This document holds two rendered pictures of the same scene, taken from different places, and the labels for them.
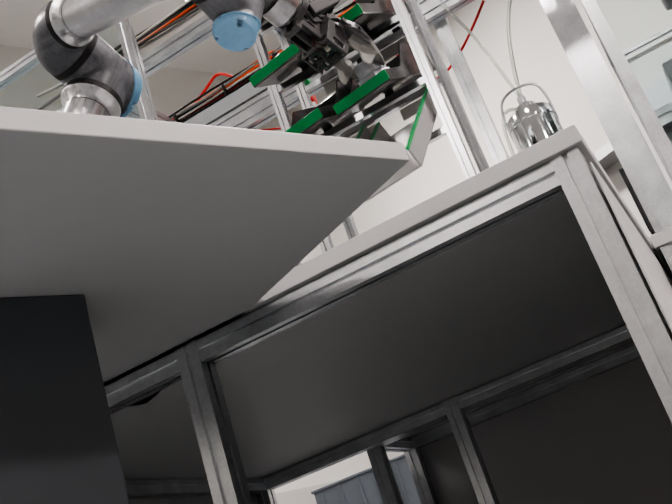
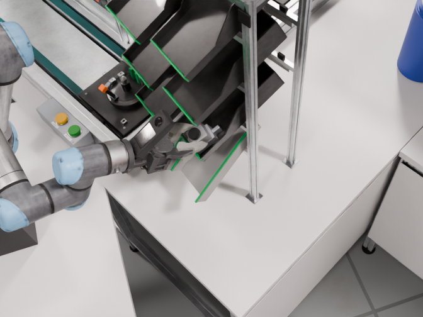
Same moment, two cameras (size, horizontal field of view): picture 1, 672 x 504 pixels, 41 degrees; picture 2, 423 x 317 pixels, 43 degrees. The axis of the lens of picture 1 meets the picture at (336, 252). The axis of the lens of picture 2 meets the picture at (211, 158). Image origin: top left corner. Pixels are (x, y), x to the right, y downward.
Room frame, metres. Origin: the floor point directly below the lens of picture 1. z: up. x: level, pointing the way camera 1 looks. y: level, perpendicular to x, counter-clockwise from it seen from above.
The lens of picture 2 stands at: (0.88, -0.58, 2.35)
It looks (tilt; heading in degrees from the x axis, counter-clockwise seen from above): 59 degrees down; 32
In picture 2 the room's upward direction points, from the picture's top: 9 degrees counter-clockwise
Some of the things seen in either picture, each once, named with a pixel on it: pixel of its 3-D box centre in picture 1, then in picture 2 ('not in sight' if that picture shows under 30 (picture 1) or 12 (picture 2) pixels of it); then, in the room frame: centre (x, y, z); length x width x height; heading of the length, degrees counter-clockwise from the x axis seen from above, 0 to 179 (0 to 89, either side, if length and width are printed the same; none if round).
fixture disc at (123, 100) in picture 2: not in sight; (127, 90); (1.70, 0.21, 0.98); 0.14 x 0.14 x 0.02
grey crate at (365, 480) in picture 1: (404, 492); not in sight; (3.84, 0.06, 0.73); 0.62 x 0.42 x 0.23; 69
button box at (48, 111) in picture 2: not in sight; (65, 124); (1.53, 0.37, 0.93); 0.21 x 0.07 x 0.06; 69
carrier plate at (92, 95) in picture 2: not in sight; (128, 94); (1.70, 0.21, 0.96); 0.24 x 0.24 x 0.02; 69
